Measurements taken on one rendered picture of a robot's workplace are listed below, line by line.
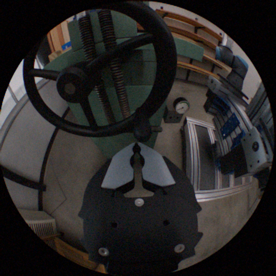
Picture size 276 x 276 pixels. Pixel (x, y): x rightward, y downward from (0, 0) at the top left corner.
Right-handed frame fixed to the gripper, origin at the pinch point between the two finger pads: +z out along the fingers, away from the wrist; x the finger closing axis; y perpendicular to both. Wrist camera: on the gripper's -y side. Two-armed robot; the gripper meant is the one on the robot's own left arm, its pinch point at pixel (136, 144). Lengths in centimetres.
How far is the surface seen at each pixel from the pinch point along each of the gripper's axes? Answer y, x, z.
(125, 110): -3.2, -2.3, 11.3
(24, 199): 59, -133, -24
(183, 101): -5.8, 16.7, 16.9
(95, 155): 49, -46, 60
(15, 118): -21, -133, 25
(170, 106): -2.6, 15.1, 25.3
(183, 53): -22.8, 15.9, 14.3
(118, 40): -19.3, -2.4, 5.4
